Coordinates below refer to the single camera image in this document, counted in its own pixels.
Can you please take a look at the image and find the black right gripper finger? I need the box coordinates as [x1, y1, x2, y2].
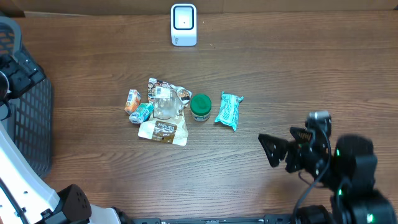
[289, 127, 313, 144]
[258, 134, 289, 167]

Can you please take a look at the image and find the mint green wipe packet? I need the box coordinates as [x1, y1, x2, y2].
[215, 91, 244, 131]

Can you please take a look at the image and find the green lid spice jar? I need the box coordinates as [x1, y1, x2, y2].
[190, 94, 212, 122]

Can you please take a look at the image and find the brown white snack bag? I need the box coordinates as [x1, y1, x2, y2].
[138, 78, 192, 146]

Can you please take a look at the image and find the orange tissue pack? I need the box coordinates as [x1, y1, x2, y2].
[124, 89, 141, 114]

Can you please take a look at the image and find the cream green packet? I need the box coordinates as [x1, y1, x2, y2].
[129, 103, 154, 124]

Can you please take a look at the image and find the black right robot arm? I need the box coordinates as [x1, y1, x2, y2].
[258, 128, 397, 223]

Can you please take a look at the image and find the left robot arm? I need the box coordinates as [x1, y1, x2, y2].
[1, 54, 133, 223]

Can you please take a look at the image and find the white barcode scanner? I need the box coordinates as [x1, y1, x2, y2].
[170, 3, 197, 47]

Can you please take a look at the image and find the grey plastic mesh basket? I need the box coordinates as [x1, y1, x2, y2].
[1, 16, 53, 178]

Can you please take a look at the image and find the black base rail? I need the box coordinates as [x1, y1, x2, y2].
[130, 214, 291, 224]

